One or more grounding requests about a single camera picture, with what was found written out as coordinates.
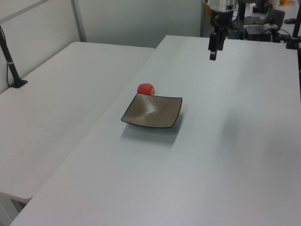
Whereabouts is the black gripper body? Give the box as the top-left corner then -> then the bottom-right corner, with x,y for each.
210,8 -> 235,36

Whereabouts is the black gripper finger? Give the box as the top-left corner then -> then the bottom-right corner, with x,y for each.
217,28 -> 228,51
208,32 -> 219,61

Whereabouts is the red apple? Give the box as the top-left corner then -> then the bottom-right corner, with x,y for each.
137,83 -> 156,96

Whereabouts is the square brown ceramic plate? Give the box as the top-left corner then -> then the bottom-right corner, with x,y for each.
120,93 -> 183,129

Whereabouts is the black vertical pole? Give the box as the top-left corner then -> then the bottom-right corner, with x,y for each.
237,0 -> 248,40

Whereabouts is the black electronic device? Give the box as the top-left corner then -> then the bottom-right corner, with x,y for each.
268,9 -> 286,29

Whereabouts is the grey partition post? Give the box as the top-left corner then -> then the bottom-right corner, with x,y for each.
70,0 -> 87,43

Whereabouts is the black camera stand, white band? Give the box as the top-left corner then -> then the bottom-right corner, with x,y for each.
0,24 -> 28,89

